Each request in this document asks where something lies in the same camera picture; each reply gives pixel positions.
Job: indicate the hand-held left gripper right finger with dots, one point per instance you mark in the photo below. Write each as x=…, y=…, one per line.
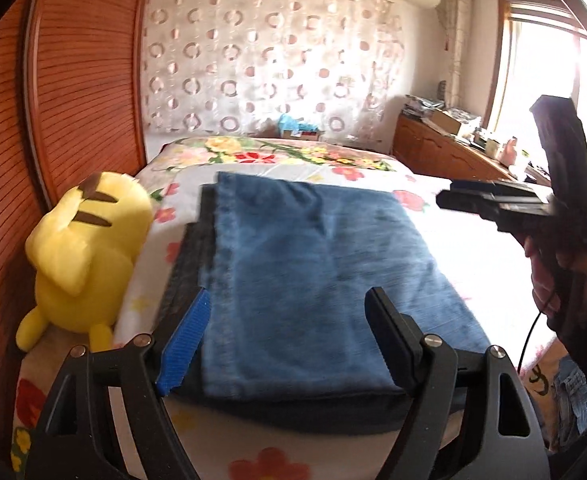
x=391, y=335

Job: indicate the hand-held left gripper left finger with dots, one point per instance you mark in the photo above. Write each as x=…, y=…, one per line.
x=186, y=340

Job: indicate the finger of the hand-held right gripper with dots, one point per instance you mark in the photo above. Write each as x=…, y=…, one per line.
x=468, y=204
x=478, y=186

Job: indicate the blue denim pants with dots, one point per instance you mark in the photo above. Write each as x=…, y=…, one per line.
x=323, y=270

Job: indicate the dark folded pants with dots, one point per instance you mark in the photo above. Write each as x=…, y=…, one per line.
x=193, y=260

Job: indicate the person's right hand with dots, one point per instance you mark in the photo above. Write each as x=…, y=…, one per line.
x=548, y=270

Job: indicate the wooden dresser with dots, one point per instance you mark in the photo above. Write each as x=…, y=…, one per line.
x=438, y=152

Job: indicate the cardboard box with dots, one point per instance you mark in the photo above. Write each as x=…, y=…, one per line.
x=451, y=122

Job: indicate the pile of papers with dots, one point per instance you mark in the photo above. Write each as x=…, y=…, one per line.
x=421, y=107

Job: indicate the wooden framed window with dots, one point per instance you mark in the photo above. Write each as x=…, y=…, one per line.
x=533, y=60

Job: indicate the floral blanket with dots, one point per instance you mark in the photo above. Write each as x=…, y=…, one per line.
x=253, y=442

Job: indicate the yellow plush toy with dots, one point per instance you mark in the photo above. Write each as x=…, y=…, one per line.
x=88, y=250

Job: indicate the small box with blue bag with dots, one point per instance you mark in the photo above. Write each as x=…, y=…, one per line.
x=301, y=132

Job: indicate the denim garment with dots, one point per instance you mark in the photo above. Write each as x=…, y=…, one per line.
x=573, y=405

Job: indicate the circle patterned curtain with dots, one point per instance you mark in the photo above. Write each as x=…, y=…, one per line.
x=273, y=60

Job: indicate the wooden headboard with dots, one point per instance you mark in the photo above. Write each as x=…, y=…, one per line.
x=73, y=85

